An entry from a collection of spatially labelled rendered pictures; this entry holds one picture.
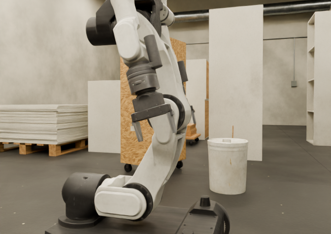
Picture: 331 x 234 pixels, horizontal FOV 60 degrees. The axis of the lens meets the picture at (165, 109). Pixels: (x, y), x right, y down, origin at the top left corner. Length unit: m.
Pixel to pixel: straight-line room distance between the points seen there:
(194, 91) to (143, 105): 4.41
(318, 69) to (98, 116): 3.36
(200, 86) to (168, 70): 4.18
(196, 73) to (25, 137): 2.96
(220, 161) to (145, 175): 1.09
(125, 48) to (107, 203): 0.58
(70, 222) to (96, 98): 2.82
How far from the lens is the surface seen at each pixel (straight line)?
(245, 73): 3.41
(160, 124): 0.99
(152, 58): 0.84
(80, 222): 1.23
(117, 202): 1.11
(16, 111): 4.14
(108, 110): 3.83
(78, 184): 1.22
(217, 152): 2.11
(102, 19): 1.16
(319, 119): 5.00
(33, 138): 3.97
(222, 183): 2.15
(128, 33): 0.84
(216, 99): 3.41
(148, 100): 0.82
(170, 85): 1.03
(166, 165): 1.05
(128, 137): 2.67
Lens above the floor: 0.65
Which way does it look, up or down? 1 degrees down
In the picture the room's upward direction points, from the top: straight up
